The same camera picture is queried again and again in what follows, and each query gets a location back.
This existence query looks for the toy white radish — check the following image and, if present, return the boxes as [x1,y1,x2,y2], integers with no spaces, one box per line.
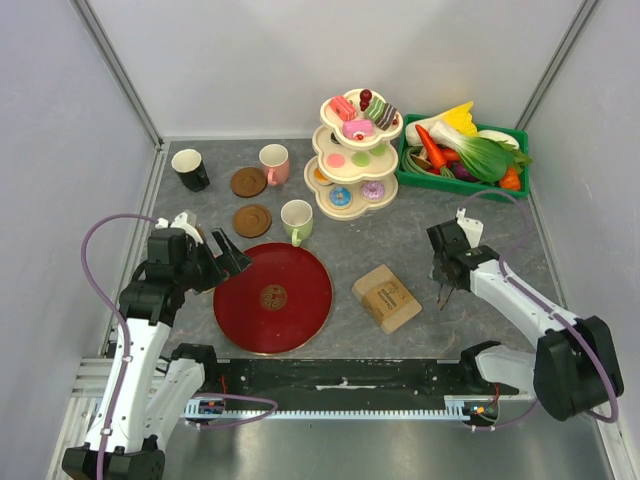
[477,129,520,150]

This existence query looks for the black mug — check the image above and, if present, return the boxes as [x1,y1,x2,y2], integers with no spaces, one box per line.
[171,149,210,192]

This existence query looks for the brown wooden coaster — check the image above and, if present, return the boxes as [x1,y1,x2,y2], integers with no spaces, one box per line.
[230,167,267,198]
[232,204,272,238]
[195,226,205,243]

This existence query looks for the brown wooden coaster near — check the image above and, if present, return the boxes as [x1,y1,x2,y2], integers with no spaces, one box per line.
[232,204,272,238]

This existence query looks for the blue white orange donut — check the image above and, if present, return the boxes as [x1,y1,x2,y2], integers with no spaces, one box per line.
[329,186,352,209]

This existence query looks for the purple sprinkled donut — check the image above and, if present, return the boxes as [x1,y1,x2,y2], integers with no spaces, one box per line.
[360,181,386,203]

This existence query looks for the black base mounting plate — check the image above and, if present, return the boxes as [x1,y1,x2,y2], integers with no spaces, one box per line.
[217,358,518,413]

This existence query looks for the orange glazed donut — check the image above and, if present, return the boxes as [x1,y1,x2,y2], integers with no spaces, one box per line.
[313,167,332,186]

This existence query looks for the brown wooden coaster far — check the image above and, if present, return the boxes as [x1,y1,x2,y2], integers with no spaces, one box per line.
[230,167,267,198]

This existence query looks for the brown layered cake slice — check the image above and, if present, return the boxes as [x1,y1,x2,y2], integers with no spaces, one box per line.
[375,103,398,130]

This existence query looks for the light green mug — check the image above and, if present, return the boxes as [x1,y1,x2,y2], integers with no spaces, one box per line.
[280,199,313,247]

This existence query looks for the brown wooden coaster left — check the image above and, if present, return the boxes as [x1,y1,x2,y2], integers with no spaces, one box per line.
[195,226,205,243]

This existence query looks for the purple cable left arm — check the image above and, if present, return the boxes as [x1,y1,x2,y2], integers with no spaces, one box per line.
[81,213,279,480]

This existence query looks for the cream three-tier dessert stand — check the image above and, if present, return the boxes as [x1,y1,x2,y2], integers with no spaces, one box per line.
[304,88,404,221]

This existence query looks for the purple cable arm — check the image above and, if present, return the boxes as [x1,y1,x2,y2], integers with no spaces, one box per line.
[457,188,621,434]
[81,213,279,480]

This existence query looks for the wooden block with label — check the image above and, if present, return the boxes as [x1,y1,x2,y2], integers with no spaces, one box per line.
[352,265,422,335]

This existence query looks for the dark red round tray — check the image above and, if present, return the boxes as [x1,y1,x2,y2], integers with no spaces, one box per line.
[213,243,333,355]

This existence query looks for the toy purple eggplant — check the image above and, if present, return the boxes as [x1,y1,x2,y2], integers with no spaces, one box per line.
[452,162,479,183]

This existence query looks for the green sandwich cookie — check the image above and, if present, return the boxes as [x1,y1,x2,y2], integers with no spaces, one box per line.
[351,152,370,168]
[370,144,386,156]

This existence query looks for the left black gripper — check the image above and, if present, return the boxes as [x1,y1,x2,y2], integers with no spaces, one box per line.
[175,227,252,295]

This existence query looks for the pink layered cake slice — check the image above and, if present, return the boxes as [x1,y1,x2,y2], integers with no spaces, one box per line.
[342,119,375,141]

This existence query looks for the metal serving tongs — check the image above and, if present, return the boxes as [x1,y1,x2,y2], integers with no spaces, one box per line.
[436,284,455,310]

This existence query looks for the pink mug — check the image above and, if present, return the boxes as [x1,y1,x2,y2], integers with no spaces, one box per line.
[259,144,290,186]

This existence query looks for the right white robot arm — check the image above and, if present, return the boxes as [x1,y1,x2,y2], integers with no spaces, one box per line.
[427,219,624,423]

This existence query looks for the red layered cake slice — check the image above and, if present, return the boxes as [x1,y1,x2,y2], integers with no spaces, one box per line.
[329,95,357,122]

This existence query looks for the toy yellow corn cabbage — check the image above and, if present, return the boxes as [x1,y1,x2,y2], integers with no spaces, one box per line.
[443,101,478,136]

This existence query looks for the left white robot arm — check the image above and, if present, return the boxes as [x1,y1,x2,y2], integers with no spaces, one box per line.
[62,211,252,479]

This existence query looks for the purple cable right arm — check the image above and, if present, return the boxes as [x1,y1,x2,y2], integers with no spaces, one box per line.
[457,188,621,434]

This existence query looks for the green plastic vegetable crate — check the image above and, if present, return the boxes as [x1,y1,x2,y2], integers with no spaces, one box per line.
[395,124,529,202]

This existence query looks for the toy bok choy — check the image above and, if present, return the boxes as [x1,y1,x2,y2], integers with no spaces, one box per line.
[429,121,533,183]

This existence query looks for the pink sandwich cookie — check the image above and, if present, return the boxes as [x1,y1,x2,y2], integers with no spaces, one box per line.
[326,154,345,168]

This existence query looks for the small orange toy carrot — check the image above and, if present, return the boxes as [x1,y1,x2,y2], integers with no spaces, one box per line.
[499,167,521,191]

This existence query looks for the green layered cake slice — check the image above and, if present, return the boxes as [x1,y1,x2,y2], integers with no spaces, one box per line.
[364,96,386,123]

